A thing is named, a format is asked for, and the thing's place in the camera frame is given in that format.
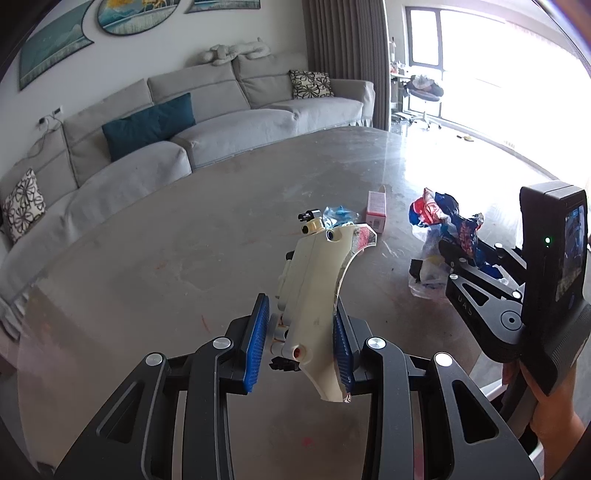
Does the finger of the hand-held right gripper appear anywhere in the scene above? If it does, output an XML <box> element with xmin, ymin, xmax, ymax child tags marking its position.
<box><xmin>478</xmin><ymin>242</ymin><xmax>527</xmax><ymax>296</ymax></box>
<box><xmin>438</xmin><ymin>237</ymin><xmax>525</xmax><ymax>335</ymax></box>

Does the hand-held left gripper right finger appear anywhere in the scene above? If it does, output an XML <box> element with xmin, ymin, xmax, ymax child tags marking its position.
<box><xmin>333</xmin><ymin>307</ymin><xmax>541</xmax><ymax>480</ymax></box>

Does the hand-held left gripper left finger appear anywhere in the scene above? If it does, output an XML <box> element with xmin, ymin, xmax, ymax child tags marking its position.
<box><xmin>55</xmin><ymin>293</ymin><xmax>271</xmax><ymax>480</ymax></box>

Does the cream plastic toy part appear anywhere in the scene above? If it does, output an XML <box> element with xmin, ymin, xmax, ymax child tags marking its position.
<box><xmin>270</xmin><ymin>210</ymin><xmax>379</xmax><ymax>403</ymax></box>

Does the colourful snack bag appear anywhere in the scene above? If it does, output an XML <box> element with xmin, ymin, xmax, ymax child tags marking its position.
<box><xmin>410</xmin><ymin>188</ymin><xmax>504</xmax><ymax>282</ymax></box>

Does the person's right hand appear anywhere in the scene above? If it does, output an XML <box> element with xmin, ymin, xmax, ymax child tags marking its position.
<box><xmin>502</xmin><ymin>357</ymin><xmax>588</xmax><ymax>462</ymax></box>

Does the white plastic bag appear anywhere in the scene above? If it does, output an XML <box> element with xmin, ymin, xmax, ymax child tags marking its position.
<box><xmin>409</xmin><ymin>228</ymin><xmax>458</xmax><ymax>299</ymax></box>

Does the blue crumpled wrapper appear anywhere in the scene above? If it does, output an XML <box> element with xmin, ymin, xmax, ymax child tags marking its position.
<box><xmin>322</xmin><ymin>205</ymin><xmax>360</xmax><ymax>229</ymax></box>

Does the small pink box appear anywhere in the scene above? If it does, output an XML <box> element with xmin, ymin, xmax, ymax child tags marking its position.
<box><xmin>367</xmin><ymin>185</ymin><xmax>387</xmax><ymax>234</ymax></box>

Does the large window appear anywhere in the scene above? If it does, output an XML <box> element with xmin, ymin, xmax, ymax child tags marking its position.
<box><xmin>402</xmin><ymin>4</ymin><xmax>591</xmax><ymax>185</ymax></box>

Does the chair with clothes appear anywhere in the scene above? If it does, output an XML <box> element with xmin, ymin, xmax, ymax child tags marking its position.
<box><xmin>404</xmin><ymin>74</ymin><xmax>446</xmax><ymax>130</ymax></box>

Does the grey sofa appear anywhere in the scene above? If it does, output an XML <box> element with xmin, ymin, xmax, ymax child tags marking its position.
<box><xmin>0</xmin><ymin>50</ymin><xmax>376</xmax><ymax>342</ymax></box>

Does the white rack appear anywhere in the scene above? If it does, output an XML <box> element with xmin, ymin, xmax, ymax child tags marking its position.
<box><xmin>389</xmin><ymin>37</ymin><xmax>409</xmax><ymax>123</ymax></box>

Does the teal pillow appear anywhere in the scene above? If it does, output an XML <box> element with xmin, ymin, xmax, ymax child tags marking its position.
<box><xmin>102</xmin><ymin>93</ymin><xmax>197</xmax><ymax>162</ymax></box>

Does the black white floral pillow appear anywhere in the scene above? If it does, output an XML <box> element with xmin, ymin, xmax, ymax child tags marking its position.
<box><xmin>1</xmin><ymin>168</ymin><xmax>46</xmax><ymax>244</ymax></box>
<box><xmin>289</xmin><ymin>70</ymin><xmax>334</xmax><ymax>100</ymax></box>

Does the grey curtain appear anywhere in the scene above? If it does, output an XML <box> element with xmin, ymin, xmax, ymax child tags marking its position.
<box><xmin>302</xmin><ymin>0</ymin><xmax>393</xmax><ymax>131</ymax></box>

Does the white plush toy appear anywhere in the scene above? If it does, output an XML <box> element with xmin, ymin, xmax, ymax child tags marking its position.
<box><xmin>201</xmin><ymin>41</ymin><xmax>272</xmax><ymax>68</ymax></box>

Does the curved teal wall picture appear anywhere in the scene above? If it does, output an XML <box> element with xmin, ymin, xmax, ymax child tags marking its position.
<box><xmin>18</xmin><ymin>0</ymin><xmax>95</xmax><ymax>90</ymax></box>
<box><xmin>187</xmin><ymin>0</ymin><xmax>262</xmax><ymax>14</ymax></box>

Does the oval teal wall picture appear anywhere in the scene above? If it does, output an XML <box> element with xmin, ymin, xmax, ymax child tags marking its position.
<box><xmin>96</xmin><ymin>0</ymin><xmax>182</xmax><ymax>35</ymax></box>

